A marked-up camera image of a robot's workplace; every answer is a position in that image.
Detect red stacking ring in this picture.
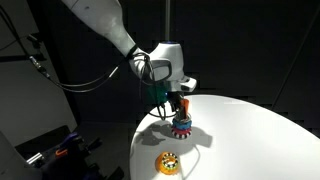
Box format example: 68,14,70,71
171,126,192,135

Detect blue stacking ring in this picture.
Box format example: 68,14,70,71
171,118,193,131

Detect white round pedestal table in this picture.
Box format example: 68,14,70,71
130,95,320,180

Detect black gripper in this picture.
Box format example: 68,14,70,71
167,91,187,119

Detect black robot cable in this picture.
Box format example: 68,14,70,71
0,6,168,121

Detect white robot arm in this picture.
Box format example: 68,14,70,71
61,0,197,119

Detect vertical metal pole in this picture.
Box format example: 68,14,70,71
165,0,171,41

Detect yellow orange beaded ring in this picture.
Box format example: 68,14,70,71
155,151,181,176

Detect clear plastic ring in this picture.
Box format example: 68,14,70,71
175,112,193,123

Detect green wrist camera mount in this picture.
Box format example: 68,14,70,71
146,84,167,104

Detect black white striped base ring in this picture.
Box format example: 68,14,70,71
171,129,193,140

